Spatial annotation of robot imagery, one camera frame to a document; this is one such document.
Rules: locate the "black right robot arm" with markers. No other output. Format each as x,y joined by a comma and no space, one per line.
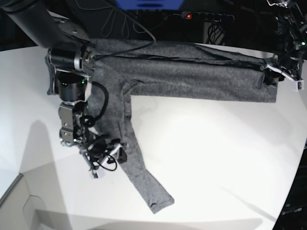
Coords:
70,63

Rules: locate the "white cardboard box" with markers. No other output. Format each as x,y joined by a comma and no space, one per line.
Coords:
17,211

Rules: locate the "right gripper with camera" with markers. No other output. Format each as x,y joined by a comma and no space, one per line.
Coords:
102,155

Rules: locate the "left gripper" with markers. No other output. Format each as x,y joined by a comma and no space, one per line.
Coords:
293,74

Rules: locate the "white power strip red switch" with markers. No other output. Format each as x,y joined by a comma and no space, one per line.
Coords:
207,16

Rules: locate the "grey t-shirt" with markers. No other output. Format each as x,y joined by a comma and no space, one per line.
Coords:
134,67

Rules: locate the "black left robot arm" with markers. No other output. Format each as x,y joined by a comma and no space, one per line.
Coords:
288,64

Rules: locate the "blue box at top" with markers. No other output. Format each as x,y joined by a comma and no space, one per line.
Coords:
149,4

